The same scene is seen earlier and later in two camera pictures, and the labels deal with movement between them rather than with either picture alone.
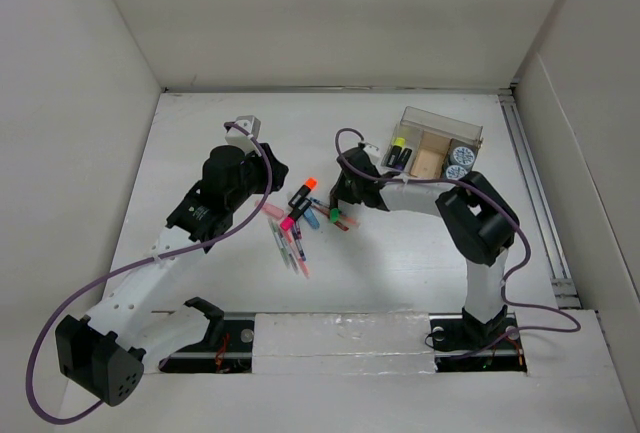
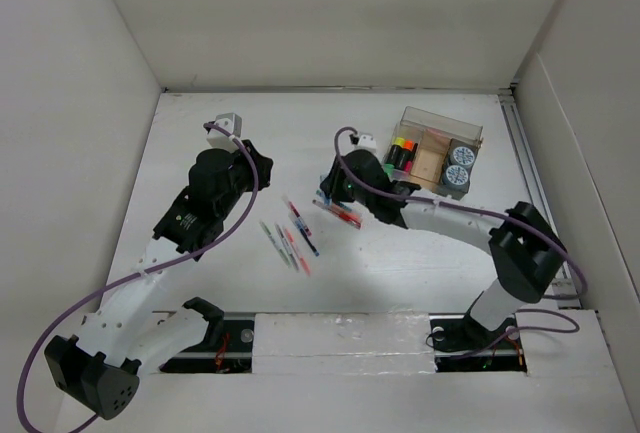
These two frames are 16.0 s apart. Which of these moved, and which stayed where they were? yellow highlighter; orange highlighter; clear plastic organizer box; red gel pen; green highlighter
Moved: green highlighter; orange highlighter; red gel pen
Stayed: yellow highlighter; clear plastic organizer box
